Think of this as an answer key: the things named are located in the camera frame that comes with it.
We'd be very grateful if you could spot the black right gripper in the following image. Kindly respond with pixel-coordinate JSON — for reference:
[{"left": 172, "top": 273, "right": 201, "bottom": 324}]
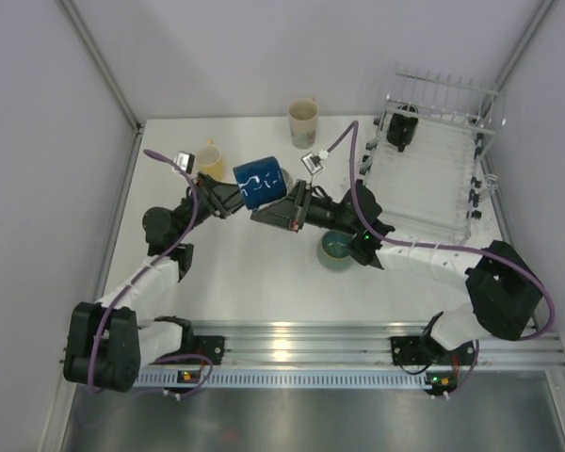
[{"left": 251, "top": 181, "right": 359, "bottom": 238}]

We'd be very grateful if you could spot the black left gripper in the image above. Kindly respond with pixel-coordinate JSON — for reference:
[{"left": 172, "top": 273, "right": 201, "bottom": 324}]
[{"left": 174, "top": 171, "right": 260, "bottom": 242}]

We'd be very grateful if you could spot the dark blue mug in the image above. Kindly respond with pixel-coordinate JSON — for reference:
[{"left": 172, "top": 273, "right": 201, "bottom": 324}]
[{"left": 233, "top": 156, "right": 287, "bottom": 210}]

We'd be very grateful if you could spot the black mug cream inside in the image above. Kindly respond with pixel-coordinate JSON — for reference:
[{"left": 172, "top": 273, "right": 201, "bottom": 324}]
[{"left": 386, "top": 113, "right": 419, "bottom": 153}]

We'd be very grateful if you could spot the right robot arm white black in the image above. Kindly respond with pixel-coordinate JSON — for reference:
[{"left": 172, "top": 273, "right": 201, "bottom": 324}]
[{"left": 250, "top": 181, "right": 542, "bottom": 363}]

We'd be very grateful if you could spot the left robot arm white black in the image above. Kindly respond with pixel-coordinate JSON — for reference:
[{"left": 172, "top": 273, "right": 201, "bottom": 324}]
[{"left": 63, "top": 174, "right": 244, "bottom": 392}]

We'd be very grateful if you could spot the clear dish rack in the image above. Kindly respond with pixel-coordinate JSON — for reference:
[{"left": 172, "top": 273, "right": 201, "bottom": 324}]
[{"left": 356, "top": 65, "right": 506, "bottom": 246}]

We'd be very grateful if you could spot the grey striped mug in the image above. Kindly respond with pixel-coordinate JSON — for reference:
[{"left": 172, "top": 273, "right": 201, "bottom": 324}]
[{"left": 281, "top": 169, "right": 295, "bottom": 194}]

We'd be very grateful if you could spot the yellow mug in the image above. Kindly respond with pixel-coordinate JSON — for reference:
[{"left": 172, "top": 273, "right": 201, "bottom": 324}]
[{"left": 195, "top": 140, "right": 226, "bottom": 182}]

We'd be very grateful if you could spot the teal green mug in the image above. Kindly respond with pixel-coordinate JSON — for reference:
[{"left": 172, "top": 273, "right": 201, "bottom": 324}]
[{"left": 316, "top": 231, "right": 355, "bottom": 272}]

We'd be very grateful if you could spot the tall beige floral cup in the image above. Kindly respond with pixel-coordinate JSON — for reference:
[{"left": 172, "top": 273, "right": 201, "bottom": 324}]
[{"left": 288, "top": 98, "right": 319, "bottom": 150}]

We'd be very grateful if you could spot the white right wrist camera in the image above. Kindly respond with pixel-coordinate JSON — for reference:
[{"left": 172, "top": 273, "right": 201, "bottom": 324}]
[{"left": 301, "top": 150, "right": 330, "bottom": 177}]

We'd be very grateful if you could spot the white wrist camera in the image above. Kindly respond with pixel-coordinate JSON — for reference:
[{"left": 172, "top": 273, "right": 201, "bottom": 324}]
[
  {"left": 173, "top": 151, "right": 195, "bottom": 174},
  {"left": 301, "top": 150, "right": 330, "bottom": 177}
]

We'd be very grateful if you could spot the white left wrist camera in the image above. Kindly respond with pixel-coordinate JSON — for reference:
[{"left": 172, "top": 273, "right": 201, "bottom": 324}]
[{"left": 173, "top": 151, "right": 195, "bottom": 174}]

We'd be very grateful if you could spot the left aluminium frame post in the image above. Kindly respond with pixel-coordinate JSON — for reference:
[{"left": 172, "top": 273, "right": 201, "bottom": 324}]
[{"left": 56, "top": 0, "right": 141, "bottom": 133}]

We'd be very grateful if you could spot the aluminium frame post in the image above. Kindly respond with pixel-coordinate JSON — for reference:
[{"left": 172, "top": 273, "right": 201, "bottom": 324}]
[
  {"left": 56, "top": 0, "right": 141, "bottom": 133},
  {"left": 493, "top": 0, "right": 559, "bottom": 91}
]

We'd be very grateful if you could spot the perforated cable duct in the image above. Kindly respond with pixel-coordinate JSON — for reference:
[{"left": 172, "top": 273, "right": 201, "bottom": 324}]
[{"left": 134, "top": 368, "right": 431, "bottom": 390}]

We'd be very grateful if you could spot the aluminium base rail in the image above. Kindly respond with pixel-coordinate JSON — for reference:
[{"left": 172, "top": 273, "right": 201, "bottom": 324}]
[{"left": 63, "top": 319, "right": 565, "bottom": 368}]

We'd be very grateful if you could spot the right aluminium frame post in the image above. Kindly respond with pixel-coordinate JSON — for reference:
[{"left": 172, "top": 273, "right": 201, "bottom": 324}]
[{"left": 493, "top": 0, "right": 559, "bottom": 91}]

